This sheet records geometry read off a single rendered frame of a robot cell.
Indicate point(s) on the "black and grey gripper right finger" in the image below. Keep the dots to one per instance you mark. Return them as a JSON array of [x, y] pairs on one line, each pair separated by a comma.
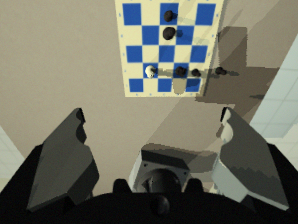
[[254, 172]]

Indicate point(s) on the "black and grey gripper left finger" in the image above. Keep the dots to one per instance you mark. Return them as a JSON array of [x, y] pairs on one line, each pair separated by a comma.
[[56, 176]]

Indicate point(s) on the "white chess piece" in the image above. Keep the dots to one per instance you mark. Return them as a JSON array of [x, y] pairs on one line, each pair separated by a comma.
[[149, 71]]

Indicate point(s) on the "blue and cream chessboard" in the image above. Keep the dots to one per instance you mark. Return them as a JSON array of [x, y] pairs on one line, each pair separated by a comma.
[[140, 27]]

